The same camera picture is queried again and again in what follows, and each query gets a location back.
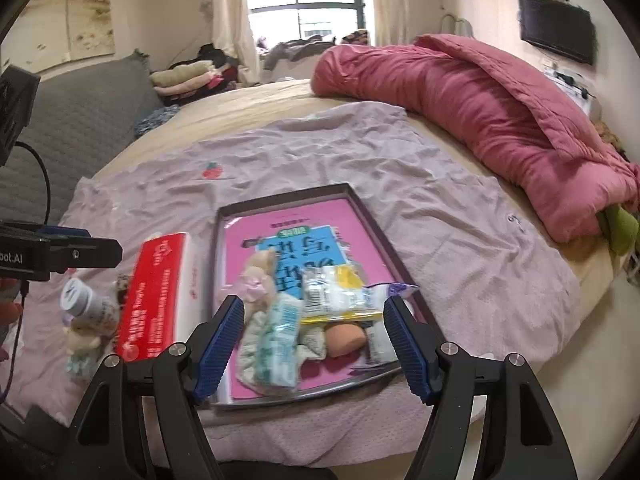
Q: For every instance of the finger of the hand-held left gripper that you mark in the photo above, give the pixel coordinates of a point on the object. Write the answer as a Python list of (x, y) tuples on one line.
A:
[(65, 232), (85, 255)]

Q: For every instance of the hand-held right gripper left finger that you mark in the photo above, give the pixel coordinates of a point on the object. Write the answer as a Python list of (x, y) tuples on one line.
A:
[(220, 350)]

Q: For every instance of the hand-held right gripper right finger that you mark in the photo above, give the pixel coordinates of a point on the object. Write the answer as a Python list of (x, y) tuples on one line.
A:
[(407, 350)]

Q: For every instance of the green floral cloth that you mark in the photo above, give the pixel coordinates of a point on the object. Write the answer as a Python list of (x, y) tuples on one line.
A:
[(247, 355)]

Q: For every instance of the clear blue plastic packet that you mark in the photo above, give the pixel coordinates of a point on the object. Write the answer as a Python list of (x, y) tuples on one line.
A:
[(385, 294)]

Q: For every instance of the peach makeup sponge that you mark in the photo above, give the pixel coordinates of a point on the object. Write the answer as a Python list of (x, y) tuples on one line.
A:
[(345, 340)]

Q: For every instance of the yellow plastic packet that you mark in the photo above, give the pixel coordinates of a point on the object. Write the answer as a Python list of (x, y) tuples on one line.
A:
[(340, 292)]

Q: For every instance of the beige plush toy pink bow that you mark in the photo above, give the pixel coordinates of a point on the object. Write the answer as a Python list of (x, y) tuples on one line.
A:
[(260, 265)]

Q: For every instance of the dark rimmed pink tray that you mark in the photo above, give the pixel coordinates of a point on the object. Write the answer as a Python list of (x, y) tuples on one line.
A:
[(300, 215)]

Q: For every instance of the person's left hand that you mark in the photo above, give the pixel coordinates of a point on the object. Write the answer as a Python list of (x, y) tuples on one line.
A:
[(7, 305)]

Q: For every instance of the white capped bottle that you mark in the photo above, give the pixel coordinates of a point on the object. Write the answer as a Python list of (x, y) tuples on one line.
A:
[(85, 305)]

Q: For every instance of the grey quilted headboard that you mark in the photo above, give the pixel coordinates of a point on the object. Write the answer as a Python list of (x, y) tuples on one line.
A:
[(85, 125)]

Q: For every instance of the red tissue box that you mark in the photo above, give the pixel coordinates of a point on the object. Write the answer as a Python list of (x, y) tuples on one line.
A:
[(155, 300)]

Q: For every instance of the small floral fabric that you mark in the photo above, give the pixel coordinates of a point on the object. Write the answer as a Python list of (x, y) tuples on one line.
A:
[(79, 366)]

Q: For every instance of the blue floral pillow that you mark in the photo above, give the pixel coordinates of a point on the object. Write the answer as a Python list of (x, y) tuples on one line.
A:
[(155, 120)]

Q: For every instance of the pile of folded clothes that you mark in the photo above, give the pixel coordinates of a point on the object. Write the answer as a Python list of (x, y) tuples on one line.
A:
[(182, 77)]

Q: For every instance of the dark clothes pile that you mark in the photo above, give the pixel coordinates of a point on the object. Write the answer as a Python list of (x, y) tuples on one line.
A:
[(210, 52)]

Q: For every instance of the lilac printed blanket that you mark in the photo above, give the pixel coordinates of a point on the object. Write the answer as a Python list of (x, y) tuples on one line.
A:
[(325, 150)]

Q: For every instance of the cream curtain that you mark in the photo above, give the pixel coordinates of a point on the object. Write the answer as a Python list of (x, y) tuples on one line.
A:
[(225, 10), (390, 0)]

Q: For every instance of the pink quilt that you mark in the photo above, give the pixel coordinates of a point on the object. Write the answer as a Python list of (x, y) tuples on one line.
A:
[(475, 110)]

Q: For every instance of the clothes covered bed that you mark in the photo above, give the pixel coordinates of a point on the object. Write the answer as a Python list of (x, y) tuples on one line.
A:
[(290, 52)]

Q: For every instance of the brown fuzzy blanket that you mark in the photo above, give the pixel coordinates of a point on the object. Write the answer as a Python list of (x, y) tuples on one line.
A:
[(607, 135)]

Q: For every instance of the white drawer cabinet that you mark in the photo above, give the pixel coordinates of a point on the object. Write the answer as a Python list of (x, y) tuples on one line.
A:
[(594, 107)]

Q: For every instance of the white hoop rack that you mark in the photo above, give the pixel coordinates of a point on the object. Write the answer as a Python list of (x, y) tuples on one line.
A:
[(462, 25)]

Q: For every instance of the floral wall poster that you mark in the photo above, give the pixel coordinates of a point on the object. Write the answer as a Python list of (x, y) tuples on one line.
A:
[(75, 30)]

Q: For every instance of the black wall television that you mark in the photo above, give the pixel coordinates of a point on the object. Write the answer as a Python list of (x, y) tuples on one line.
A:
[(555, 27)]

